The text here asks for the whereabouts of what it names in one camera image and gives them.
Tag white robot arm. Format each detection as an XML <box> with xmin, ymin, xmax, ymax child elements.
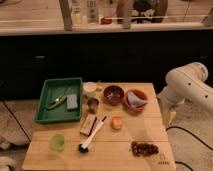
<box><xmin>157</xmin><ymin>62</ymin><xmax>213</xmax><ymax>126</ymax></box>

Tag white cup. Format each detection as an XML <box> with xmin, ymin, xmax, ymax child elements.
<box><xmin>83</xmin><ymin>82</ymin><xmax>97</xmax><ymax>97</ymax></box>

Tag orange bowl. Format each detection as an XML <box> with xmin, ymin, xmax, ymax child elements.
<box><xmin>123</xmin><ymin>89</ymin><xmax>148</xmax><ymax>112</ymax></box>

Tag black cable floor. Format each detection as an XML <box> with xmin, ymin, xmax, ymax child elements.
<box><xmin>0</xmin><ymin>99</ymin><xmax>32</xmax><ymax>142</ymax></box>
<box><xmin>165</xmin><ymin>125</ymin><xmax>213</xmax><ymax>171</ymax></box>

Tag wooden block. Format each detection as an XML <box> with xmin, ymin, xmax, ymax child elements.
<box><xmin>80</xmin><ymin>114</ymin><xmax>97</xmax><ymax>136</ymax></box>

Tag dark grape bunch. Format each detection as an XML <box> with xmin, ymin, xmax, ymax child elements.
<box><xmin>131</xmin><ymin>142</ymin><xmax>159</xmax><ymax>157</ymax></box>

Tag purple bowl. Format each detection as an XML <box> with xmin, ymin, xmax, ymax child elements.
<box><xmin>103</xmin><ymin>85</ymin><xmax>124</xmax><ymax>105</ymax></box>

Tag green yellow tongs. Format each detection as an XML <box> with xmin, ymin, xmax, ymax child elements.
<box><xmin>46</xmin><ymin>88</ymin><xmax>69</xmax><ymax>110</ymax></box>

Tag black cable left floor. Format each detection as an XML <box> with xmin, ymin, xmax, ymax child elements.
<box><xmin>0</xmin><ymin>99</ymin><xmax>32</xmax><ymax>142</ymax></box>

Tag black cable right floor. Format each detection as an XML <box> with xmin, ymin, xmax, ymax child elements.
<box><xmin>165</xmin><ymin>125</ymin><xmax>213</xmax><ymax>171</ymax></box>

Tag dark cabinet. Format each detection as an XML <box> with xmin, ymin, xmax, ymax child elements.
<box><xmin>0</xmin><ymin>30</ymin><xmax>213</xmax><ymax>100</ymax></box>

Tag grey cloth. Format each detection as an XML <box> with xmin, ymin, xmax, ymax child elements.
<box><xmin>127</xmin><ymin>91</ymin><xmax>148</xmax><ymax>107</ymax></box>

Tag green plastic tray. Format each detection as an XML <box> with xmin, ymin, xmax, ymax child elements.
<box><xmin>35</xmin><ymin>77</ymin><xmax>83</xmax><ymax>124</ymax></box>

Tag green plastic cup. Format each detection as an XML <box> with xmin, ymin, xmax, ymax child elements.
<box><xmin>49</xmin><ymin>134</ymin><xmax>65</xmax><ymax>151</ymax></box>

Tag small yellow object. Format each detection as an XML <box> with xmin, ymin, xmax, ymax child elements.
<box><xmin>96</xmin><ymin>80</ymin><xmax>103</xmax><ymax>91</ymax></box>

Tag grey sponge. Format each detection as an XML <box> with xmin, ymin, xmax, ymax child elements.
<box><xmin>67</xmin><ymin>94</ymin><xmax>78</xmax><ymax>110</ymax></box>

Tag small metal cup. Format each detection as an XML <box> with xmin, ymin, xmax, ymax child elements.
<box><xmin>87</xmin><ymin>98</ymin><xmax>99</xmax><ymax>114</ymax></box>

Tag orange peach fruit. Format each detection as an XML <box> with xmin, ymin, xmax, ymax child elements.
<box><xmin>111</xmin><ymin>116</ymin><xmax>123</xmax><ymax>130</ymax></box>

